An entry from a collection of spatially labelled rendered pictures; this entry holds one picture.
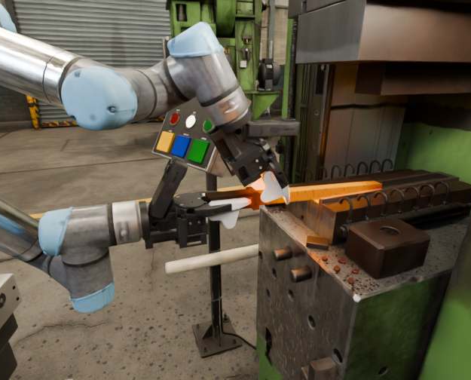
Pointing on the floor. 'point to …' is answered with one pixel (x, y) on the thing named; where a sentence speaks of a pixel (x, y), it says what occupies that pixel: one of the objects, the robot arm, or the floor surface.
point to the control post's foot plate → (206, 345)
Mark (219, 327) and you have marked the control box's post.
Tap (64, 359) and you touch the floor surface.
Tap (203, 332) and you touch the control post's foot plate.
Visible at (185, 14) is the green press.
